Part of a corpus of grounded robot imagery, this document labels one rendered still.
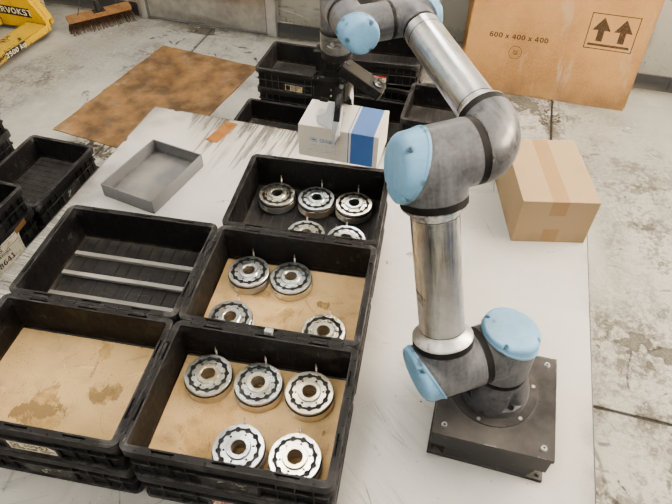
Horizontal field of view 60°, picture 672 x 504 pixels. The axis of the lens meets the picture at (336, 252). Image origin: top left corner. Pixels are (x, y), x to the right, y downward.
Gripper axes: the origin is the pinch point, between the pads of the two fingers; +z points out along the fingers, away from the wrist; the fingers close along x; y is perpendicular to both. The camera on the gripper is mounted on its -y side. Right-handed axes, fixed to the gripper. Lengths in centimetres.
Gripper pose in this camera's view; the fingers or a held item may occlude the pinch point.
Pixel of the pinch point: (344, 126)
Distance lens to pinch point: 147.0
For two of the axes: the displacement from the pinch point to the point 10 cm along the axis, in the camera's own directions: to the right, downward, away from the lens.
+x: -2.7, 6.9, -6.7
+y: -9.6, -2.0, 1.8
